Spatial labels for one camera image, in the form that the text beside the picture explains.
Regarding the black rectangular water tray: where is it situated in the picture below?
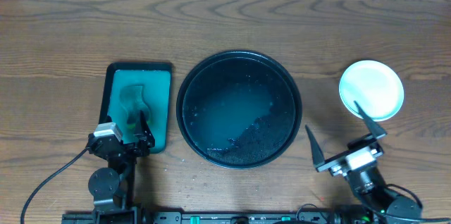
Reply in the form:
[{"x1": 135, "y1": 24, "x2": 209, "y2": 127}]
[{"x1": 99, "y1": 62, "x2": 172, "y2": 154}]

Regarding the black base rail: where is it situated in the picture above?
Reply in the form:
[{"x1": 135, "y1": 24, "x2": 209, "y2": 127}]
[{"x1": 61, "y1": 209, "x2": 373, "y2": 224}]

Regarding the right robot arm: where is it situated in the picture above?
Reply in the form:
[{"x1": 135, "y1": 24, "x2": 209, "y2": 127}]
[{"x1": 305, "y1": 104, "x2": 423, "y2": 223}]

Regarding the round black serving tray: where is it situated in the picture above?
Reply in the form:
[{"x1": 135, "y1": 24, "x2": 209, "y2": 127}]
[{"x1": 176, "y1": 50, "x2": 302, "y2": 169}]

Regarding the mint green plate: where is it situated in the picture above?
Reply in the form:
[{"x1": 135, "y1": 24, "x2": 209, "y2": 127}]
[{"x1": 338, "y1": 60, "x2": 404, "y2": 122}]

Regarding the green yellow sponge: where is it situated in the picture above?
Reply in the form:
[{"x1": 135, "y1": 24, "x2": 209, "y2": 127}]
[{"x1": 119, "y1": 85, "x2": 151, "y2": 129}]

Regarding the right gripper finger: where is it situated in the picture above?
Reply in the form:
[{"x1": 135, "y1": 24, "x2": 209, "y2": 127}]
[
  {"x1": 354, "y1": 101, "x2": 387, "y2": 139},
  {"x1": 305, "y1": 125, "x2": 325, "y2": 168}
]

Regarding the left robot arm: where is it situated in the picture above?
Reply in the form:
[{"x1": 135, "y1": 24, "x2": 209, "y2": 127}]
[{"x1": 87, "y1": 111, "x2": 155, "y2": 224}]

